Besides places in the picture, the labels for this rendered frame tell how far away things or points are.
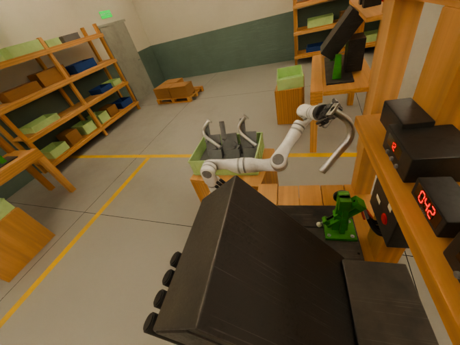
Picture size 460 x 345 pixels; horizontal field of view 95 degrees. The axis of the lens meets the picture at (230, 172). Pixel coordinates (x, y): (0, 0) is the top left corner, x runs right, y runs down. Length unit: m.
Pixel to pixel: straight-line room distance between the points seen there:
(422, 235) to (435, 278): 0.09
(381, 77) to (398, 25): 0.18
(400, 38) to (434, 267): 0.81
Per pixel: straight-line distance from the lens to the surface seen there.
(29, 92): 5.71
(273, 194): 1.48
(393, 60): 1.12
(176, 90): 6.37
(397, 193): 0.64
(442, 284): 0.54
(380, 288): 0.83
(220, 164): 1.27
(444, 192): 0.60
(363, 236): 1.35
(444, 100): 0.73
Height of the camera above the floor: 1.98
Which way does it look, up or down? 39 degrees down
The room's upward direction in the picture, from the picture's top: 17 degrees counter-clockwise
